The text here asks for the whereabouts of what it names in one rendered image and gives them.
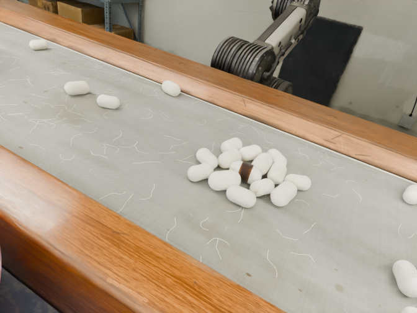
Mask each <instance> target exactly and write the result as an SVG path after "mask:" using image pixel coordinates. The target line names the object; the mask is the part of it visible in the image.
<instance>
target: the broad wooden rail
mask: <svg viewBox="0 0 417 313"><path fill-rule="evenodd" d="M0 22H2V23H3V24H7V25H9V26H11V27H15V28H17V29H19V30H23V31H24V32H27V33H30V34H32V35H35V36H38V37H40V38H43V39H45V40H48V41H50V42H53V43H56V44H58V45H61V46H63V47H66V48H69V49H71V50H74V51H76V52H79V53H82V54H84V55H87V56H89V57H92V58H95V59H96V60H100V61H103V62H104V63H108V64H110V65H112V66H116V67H117V68H120V69H123V70H125V71H128V72H131V73H133V74H136V75H138V76H141V77H143V78H146V79H149V80H151V81H154V82H156V83H159V84H162V83H163V82H164V81H166V80H169V81H172V82H173V83H176V84H177V85H178V86H179V87H180V89H181V92H182V93H185V94H188V95H190V96H193V97H195V98H197V99H201V100H203V101H205V102H208V103H211V104H213V105H216V106H218V107H221V108H224V109H226V110H229V111H231V112H234V113H236V114H239V115H241V116H244V117H247V118H249V119H252V120H255V121H257V122H260V123H262V124H265V125H268V126H270V127H273V128H275V129H278V130H281V131H283V132H286V133H288V134H290V135H294V136H296V137H298V138H301V139H304V140H306V141H309V142H311V143H314V144H317V145H319V146H321V147H325V148H327V149H329V150H332V151H334V152H337V153H340V154H342V155H345V156H347V157H350V158H353V159H355V160H358V161H361V162H363V163H366V164H368V165H371V166H374V167H376V168H379V169H381V170H384V171H387V172H389V173H391V174H394V175H397V176H399V177H402V178H405V179H407V180H410V181H412V182H414V183H417V137H414V136H411V135H408V134H404V133H402V132H399V131H397V130H393V129H390V128H388V127H384V126H382V125H379V124H376V123H373V122H370V121H368V120H364V119H361V118H358V117H356V116H352V115H350V114H347V113H344V112H341V111H337V110H335V109H332V108H330V107H326V106H323V105H321V104H317V103H315V102H311V101H309V100H306V99H303V98H300V97H297V96H294V95H291V94H288V93H285V92H283V91H279V90H277V89H274V88H270V87H268V86H265V85H263V84H259V83H256V82H254V81H250V80H248V79H244V78H241V77H239V76H236V75H233V74H230V73H227V72H224V71H221V70H218V69H216V68H212V67H210V66H207V65H203V64H201V63H197V62H195V61H192V60H189V59H186V58H183V57H180V56H177V55H174V54H172V53H169V52H165V51H163V50H160V49H157V48H154V47H151V46H148V45H145V44H143V43H140V42H136V41H134V40H130V39H127V38H125V37H122V36H119V35H116V34H113V33H110V32H107V31H104V30H102V29H98V28H96V27H93V26H90V25H87V24H83V23H81V22H78V21H76V20H73V19H69V18H67V17H63V16H60V15H58V14H55V13H52V12H49V11H46V10H43V9H40V8H37V7H35V6H31V5H29V4H26V3H23V2H20V1H16V0H0Z"/></svg>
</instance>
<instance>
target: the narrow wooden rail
mask: <svg viewBox="0 0 417 313"><path fill-rule="evenodd" d="M0 248H1V267H2V268H3V269H5V270H6V271H7V272H8V273H10V274H11V275H13V277H15V278H16V279H17V280H19V281H20V282H21V283H22V284H24V285H25V286H26V287H28V288H29V289H30V290H31V291H33V292H34V293H35V294H36V295H38V296H39V297H40V298H42V299H43V300H44V301H45V302H47V303H48V304H49V305H51V306H52V307H53V308H54V309H56V310H57V311H58V312H59V313H287V312H286V311H283V310H282V309H280V308H278V307H277V306H275V305H273V304H272V303H270V302H268V301H267V300H265V299H263V298H261V297H260V296H258V295H257V294H255V293H253V292H251V291H250V290H248V289H246V288H244V287H242V286H241V285H239V284H238V283H236V282H234V281H232V280H231V279H229V278H227V277H226V276H224V275H222V274H221V273H219V272H217V271H215V270H214V269H212V268H210V267H209V266H207V265H205V264H203V263H202V262H200V261H199V260H196V259H195V258H193V257H191V256H190V255H188V254H186V253H185V252H183V251H181V250H180V249H178V248H176V247H174V246H173V245H171V244H170V243H168V242H166V241H164V240H163V239H161V238H159V237H157V236H156V235H154V234H152V233H151V232H149V231H147V230H145V229H144V228H142V227H140V226H139V225H137V224H135V223H134V222H132V221H130V220H128V219H127V218H125V217H123V216H122V215H120V214H118V213H116V212H115V211H113V210H112V209H109V208H108V207H106V206H105V205H103V204H101V203H99V202H97V201H96V200H94V199H93V198H91V197H89V196H87V195H86V194H84V193H82V192H81V191H79V190H77V189H76V188H74V187H72V186H70V185H69V184H67V183H65V182H64V181H62V180H60V179H58V178H57V177H55V176H53V175H51V174H50V173H48V172H47V171H45V170H43V169H41V168H40V167H38V166H36V165H35V164H33V163H31V162H29V161H28V160H26V159H25V158H22V157H21V156H19V155H18V154H16V153H14V152H12V151H10V150H9V149H7V148H6V147H3V146H2V145H0Z"/></svg>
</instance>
